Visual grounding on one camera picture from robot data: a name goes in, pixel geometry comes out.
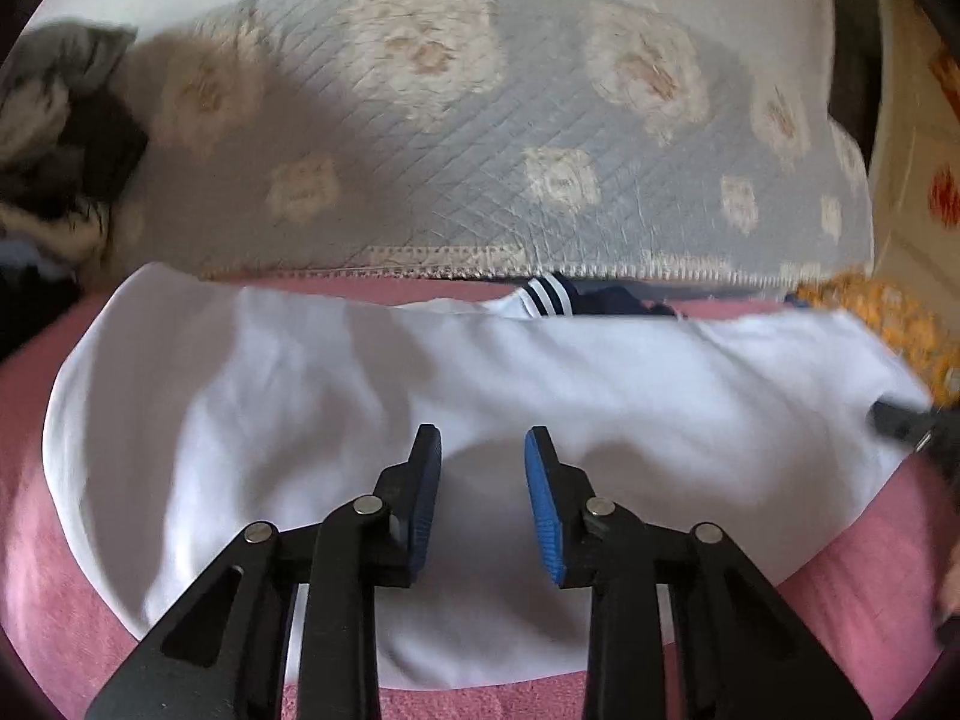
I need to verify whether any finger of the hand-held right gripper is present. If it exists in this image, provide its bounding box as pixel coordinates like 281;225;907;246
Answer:
868;399;947;460

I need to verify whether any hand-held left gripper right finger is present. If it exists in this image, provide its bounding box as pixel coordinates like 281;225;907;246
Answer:
523;424;875;720

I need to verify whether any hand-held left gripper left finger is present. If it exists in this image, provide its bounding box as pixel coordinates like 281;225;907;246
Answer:
84;424;443;720

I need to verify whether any white and navy baseball jacket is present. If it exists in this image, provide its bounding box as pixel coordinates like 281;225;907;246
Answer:
45;262;938;691

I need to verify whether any yellow floral cloth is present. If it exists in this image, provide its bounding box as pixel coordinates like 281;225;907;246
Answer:
793;268;960;395

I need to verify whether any small red paper cutout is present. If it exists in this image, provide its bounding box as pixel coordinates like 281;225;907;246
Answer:
928;169;960;231

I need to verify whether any cream wooden door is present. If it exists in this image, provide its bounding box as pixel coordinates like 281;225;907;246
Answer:
866;0;960;280

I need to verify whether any grey quilted floral cover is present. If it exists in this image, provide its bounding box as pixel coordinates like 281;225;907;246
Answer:
112;0;876;287

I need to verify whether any pink bed sheet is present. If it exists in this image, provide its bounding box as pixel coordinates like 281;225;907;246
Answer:
0;270;960;720

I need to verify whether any white printed garment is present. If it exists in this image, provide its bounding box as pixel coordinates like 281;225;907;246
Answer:
0;193;115;265

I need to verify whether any dark grey garment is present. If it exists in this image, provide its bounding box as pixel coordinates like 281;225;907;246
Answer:
58;88;152;220

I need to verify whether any grey hoodie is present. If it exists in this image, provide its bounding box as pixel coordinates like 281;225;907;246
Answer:
0;22;137;166

